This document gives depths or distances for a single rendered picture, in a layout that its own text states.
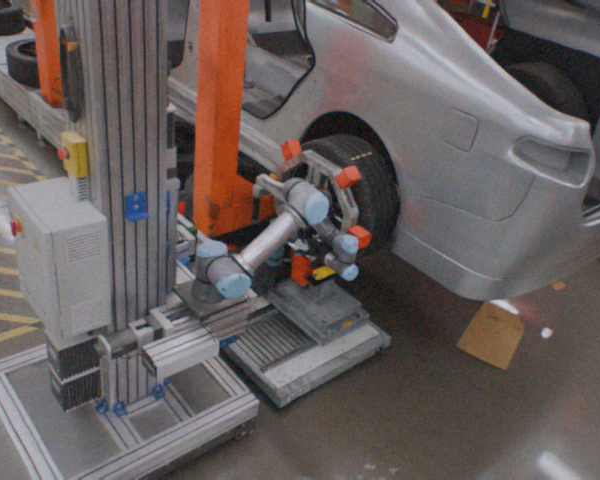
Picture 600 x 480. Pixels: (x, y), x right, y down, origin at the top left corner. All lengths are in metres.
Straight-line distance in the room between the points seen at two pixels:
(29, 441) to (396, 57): 2.22
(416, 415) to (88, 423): 1.60
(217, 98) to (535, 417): 2.32
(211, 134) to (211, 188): 0.29
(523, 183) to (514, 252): 0.32
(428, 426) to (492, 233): 1.12
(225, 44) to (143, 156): 0.94
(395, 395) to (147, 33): 2.22
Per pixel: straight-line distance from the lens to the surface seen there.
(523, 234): 2.75
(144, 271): 2.51
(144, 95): 2.19
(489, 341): 4.01
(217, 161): 3.23
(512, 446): 3.47
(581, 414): 3.83
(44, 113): 5.36
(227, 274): 2.32
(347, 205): 2.95
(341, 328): 3.51
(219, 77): 3.05
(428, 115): 2.83
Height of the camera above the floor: 2.41
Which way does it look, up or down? 33 degrees down
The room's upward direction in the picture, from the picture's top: 9 degrees clockwise
